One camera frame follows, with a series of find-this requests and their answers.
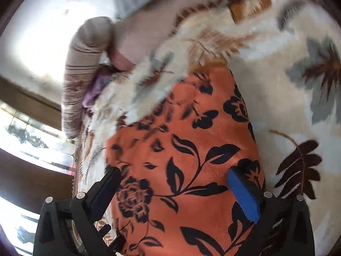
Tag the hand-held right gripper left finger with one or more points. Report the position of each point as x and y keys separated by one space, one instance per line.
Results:
x=101 y=200

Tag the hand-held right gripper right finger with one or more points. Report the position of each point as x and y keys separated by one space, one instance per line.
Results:
x=243 y=194

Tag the orange black floral cloth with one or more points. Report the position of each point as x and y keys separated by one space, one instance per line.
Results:
x=186 y=128

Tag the patterned glass window pane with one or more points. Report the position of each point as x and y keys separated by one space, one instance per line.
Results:
x=29 y=136
x=16 y=226

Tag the cream leaf print fleece blanket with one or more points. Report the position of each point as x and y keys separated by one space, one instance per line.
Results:
x=279 y=98

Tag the purple cloth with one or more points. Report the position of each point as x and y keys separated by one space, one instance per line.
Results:
x=94 y=90

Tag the striped beige bolster pillow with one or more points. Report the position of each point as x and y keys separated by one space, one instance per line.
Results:
x=80 y=72

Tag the mauve pillow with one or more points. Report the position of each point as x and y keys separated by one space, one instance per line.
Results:
x=143 y=37

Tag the brown wooden window frame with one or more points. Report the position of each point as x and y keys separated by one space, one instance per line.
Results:
x=29 y=181

